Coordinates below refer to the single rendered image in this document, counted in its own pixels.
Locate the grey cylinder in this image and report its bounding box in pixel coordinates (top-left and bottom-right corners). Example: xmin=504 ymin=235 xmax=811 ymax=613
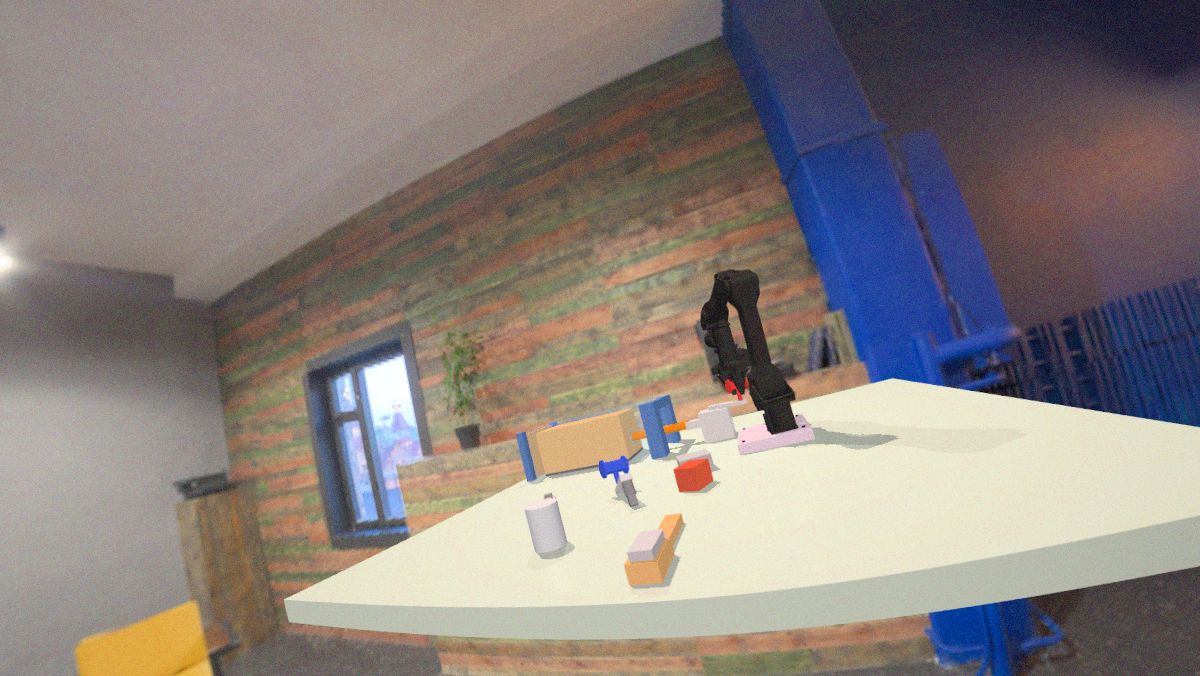
xmin=524 ymin=499 xmax=568 ymax=554

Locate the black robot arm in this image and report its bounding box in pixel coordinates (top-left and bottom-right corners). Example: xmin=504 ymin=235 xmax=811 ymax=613
xmin=700 ymin=269 xmax=798 ymax=433

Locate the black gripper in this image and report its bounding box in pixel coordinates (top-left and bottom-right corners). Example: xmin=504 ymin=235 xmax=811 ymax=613
xmin=710 ymin=341 xmax=752 ymax=395

